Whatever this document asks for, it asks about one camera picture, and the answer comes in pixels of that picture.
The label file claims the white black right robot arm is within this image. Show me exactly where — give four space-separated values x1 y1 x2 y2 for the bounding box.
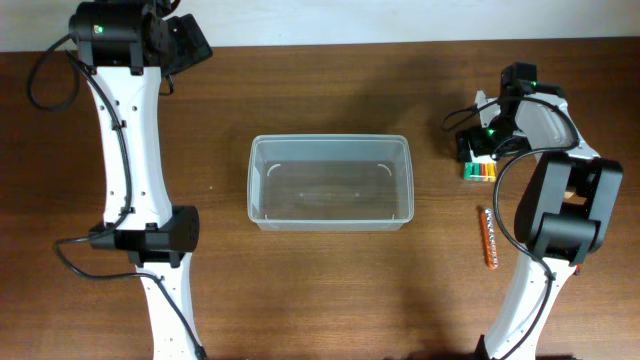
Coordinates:
451 62 623 359

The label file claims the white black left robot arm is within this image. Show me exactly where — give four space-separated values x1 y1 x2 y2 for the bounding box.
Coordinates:
69 1 213 359

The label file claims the clear plastic container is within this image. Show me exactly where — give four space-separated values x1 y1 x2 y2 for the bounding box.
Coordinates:
247 134 415 232

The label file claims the orange socket bit rail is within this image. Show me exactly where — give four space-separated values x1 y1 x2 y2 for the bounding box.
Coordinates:
480 208 499 270

